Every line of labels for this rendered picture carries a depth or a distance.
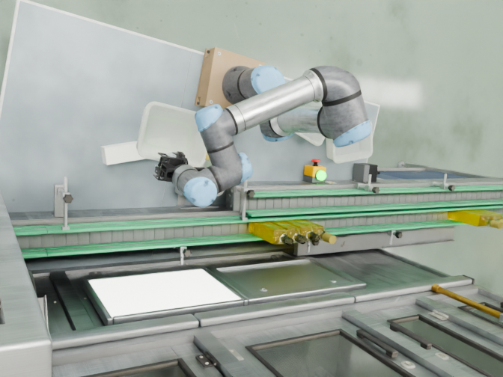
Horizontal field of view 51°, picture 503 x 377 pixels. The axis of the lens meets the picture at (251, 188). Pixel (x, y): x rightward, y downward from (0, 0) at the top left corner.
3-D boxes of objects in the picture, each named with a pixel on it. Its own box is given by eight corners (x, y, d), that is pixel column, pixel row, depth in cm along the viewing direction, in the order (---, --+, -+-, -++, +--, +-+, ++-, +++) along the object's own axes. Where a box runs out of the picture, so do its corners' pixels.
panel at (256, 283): (81, 287, 170) (106, 329, 140) (82, 278, 169) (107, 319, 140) (311, 263, 213) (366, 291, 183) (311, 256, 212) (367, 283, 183)
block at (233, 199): (224, 207, 208) (231, 211, 202) (224, 184, 207) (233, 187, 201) (231, 207, 210) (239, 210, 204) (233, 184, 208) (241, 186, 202)
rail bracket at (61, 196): (49, 218, 180) (60, 233, 160) (49, 169, 177) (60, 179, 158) (64, 217, 182) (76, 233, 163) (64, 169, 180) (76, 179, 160)
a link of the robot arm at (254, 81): (260, 63, 191) (281, 58, 180) (272, 98, 195) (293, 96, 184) (233, 74, 186) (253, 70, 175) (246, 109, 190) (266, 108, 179)
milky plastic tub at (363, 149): (319, 123, 233) (331, 125, 225) (359, 117, 243) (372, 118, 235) (322, 161, 237) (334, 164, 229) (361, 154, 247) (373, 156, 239)
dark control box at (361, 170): (351, 179, 245) (363, 182, 238) (352, 162, 244) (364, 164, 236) (364, 179, 249) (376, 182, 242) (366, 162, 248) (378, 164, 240)
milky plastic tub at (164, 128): (139, 99, 163) (147, 99, 155) (203, 115, 174) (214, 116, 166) (128, 153, 164) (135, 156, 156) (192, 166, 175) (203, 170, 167)
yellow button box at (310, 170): (302, 180, 232) (312, 182, 225) (303, 163, 231) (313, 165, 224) (315, 179, 235) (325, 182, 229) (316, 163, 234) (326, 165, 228)
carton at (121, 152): (100, 146, 187) (104, 147, 182) (164, 137, 198) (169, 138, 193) (102, 162, 189) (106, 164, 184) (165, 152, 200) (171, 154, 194)
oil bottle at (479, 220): (446, 218, 262) (495, 232, 237) (447, 207, 261) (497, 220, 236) (453, 218, 264) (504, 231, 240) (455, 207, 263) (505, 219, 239)
